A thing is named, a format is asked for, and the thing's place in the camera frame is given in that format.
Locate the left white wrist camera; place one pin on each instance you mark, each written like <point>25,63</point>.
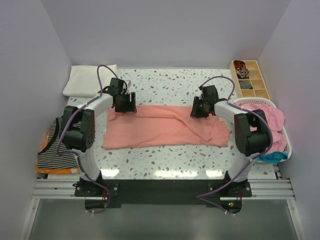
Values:
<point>128,84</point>

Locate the black white striped shirt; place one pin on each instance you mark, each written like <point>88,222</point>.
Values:
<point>55,130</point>

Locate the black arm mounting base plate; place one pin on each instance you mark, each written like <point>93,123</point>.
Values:
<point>115,193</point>

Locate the blue garment in basket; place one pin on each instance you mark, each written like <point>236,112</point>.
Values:
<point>274,157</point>

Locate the rolled dark socks in organizer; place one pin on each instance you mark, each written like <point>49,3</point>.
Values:
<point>241,69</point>

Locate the light pink garment in basket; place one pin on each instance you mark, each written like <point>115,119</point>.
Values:
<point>275,119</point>

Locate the aluminium rail frame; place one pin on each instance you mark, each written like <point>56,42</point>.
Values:
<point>262,189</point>

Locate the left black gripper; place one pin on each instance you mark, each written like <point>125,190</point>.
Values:
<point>130,106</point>

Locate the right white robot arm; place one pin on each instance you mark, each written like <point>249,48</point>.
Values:
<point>252,135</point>

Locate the white laundry basket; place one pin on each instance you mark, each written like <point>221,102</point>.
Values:
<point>240,101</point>

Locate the folded orange t shirt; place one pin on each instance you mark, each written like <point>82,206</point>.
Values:
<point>60,171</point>

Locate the folded white t shirt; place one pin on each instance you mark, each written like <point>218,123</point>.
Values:
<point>83,80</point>

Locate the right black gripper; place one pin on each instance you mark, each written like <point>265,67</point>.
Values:
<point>195,111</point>

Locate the salmon pink t shirt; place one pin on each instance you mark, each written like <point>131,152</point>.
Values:
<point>162,125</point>

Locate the wooden compartment organizer box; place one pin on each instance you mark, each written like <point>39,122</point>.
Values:
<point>254,86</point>

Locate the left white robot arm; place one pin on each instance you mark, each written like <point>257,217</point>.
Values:
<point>77,131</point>

